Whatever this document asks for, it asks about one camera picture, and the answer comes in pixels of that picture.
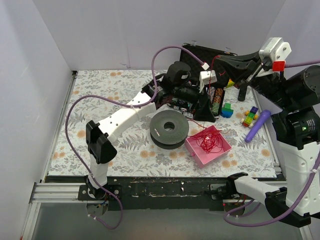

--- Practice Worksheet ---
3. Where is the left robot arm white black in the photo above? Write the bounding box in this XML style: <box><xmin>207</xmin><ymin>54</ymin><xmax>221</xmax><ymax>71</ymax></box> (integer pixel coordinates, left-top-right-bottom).
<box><xmin>86</xmin><ymin>61</ymin><xmax>216</xmax><ymax>200</ymax></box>

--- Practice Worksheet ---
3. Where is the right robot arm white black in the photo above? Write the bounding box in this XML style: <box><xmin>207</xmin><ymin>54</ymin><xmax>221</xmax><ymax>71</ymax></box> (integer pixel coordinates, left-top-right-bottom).
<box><xmin>212</xmin><ymin>52</ymin><xmax>320</xmax><ymax>228</ymax></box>

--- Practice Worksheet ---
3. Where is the yellow green toy block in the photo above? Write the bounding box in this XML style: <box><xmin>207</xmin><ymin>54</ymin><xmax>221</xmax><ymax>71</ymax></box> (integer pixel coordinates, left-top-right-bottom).
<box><xmin>226</xmin><ymin>78</ymin><xmax>235</xmax><ymax>88</ymax></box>

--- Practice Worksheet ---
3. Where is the black remote control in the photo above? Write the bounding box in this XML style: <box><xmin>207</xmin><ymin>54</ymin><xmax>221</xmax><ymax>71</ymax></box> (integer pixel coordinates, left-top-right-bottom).
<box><xmin>237</xmin><ymin>85</ymin><xmax>248</xmax><ymax>102</ymax></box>

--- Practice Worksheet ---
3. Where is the blue green toy block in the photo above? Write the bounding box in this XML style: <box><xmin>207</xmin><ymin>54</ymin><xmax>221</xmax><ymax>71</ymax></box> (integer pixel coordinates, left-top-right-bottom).
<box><xmin>220</xmin><ymin>102</ymin><xmax>234</xmax><ymax>118</ymax></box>

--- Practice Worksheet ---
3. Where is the purple cylindrical toy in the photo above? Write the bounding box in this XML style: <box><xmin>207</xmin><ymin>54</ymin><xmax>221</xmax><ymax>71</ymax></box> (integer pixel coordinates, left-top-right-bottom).
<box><xmin>244</xmin><ymin>109</ymin><xmax>271</xmax><ymax>143</ymax></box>

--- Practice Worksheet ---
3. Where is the pink open box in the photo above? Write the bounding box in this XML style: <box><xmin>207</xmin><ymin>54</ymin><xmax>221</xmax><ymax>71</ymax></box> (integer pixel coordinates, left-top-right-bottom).
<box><xmin>184</xmin><ymin>125</ymin><xmax>232</xmax><ymax>169</ymax></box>

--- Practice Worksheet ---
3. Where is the colourful toy block stack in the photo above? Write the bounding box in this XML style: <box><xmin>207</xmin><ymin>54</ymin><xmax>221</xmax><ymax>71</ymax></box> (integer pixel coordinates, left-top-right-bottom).
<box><xmin>241</xmin><ymin>106</ymin><xmax>259</xmax><ymax>128</ymax></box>

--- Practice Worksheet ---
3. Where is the black poker chip case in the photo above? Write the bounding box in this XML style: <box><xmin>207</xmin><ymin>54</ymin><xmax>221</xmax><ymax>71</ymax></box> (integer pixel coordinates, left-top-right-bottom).
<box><xmin>168</xmin><ymin>43</ymin><xmax>237</xmax><ymax>119</ymax></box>

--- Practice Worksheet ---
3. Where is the black filament spool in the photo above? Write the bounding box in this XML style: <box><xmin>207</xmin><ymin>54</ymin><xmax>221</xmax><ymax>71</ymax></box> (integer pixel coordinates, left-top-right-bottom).
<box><xmin>149</xmin><ymin>110</ymin><xmax>189</xmax><ymax>150</ymax></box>

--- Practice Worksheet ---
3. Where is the floral table mat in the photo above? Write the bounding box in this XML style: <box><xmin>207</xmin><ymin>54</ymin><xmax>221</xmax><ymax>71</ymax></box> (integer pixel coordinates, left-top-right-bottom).
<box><xmin>48</xmin><ymin>70</ymin><xmax>277</xmax><ymax>178</ymax></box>

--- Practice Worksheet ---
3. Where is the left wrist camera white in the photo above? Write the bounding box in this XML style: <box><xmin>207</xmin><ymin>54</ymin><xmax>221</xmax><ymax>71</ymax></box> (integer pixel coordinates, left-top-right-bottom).
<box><xmin>199</xmin><ymin>70</ymin><xmax>217</xmax><ymax>93</ymax></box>

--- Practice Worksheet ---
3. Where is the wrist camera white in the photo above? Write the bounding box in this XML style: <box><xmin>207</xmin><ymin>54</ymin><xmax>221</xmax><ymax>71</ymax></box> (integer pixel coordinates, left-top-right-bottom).
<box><xmin>258</xmin><ymin>37</ymin><xmax>292</xmax><ymax>73</ymax></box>
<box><xmin>199</xmin><ymin>70</ymin><xmax>217</xmax><ymax>93</ymax></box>

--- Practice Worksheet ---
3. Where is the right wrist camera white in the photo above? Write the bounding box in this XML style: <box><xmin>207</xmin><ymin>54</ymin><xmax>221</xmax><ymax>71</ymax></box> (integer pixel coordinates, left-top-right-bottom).
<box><xmin>258</xmin><ymin>37</ymin><xmax>292</xmax><ymax>73</ymax></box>

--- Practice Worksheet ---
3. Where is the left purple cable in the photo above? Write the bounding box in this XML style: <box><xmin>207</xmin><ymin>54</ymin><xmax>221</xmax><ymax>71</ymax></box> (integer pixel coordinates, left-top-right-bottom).
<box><xmin>64</xmin><ymin>45</ymin><xmax>211</xmax><ymax>230</ymax></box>

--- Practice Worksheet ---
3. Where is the purple cable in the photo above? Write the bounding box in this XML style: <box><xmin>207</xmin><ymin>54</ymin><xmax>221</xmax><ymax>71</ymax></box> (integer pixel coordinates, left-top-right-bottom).
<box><xmin>64</xmin><ymin>45</ymin><xmax>211</xmax><ymax>230</ymax></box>
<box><xmin>223</xmin><ymin>59</ymin><xmax>320</xmax><ymax>227</ymax></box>

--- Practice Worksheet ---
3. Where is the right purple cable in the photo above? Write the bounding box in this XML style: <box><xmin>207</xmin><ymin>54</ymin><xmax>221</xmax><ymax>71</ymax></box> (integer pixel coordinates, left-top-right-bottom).
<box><xmin>223</xmin><ymin>59</ymin><xmax>320</xmax><ymax>227</ymax></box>

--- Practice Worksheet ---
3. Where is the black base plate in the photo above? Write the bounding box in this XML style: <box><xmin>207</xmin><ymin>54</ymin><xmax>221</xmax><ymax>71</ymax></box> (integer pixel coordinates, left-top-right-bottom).
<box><xmin>77</xmin><ymin>176</ymin><xmax>257</xmax><ymax>211</ymax></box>

